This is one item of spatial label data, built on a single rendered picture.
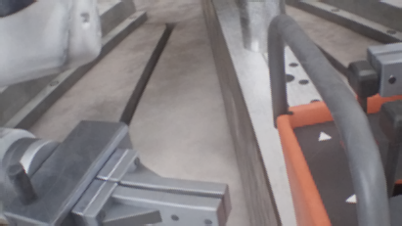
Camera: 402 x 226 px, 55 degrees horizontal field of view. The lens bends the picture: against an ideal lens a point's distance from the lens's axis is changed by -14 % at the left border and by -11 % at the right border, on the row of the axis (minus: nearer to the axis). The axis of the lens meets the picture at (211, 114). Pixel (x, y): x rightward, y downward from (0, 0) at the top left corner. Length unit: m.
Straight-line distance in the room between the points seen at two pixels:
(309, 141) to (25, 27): 0.22
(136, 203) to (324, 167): 0.13
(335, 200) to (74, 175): 0.19
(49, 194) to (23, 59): 0.11
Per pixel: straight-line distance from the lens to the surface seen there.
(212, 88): 1.45
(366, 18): 1.88
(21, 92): 1.59
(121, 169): 0.33
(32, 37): 0.33
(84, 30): 0.33
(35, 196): 0.32
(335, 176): 0.28
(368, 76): 0.28
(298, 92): 0.60
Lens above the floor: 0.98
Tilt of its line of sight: 31 degrees down
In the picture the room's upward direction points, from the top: 9 degrees counter-clockwise
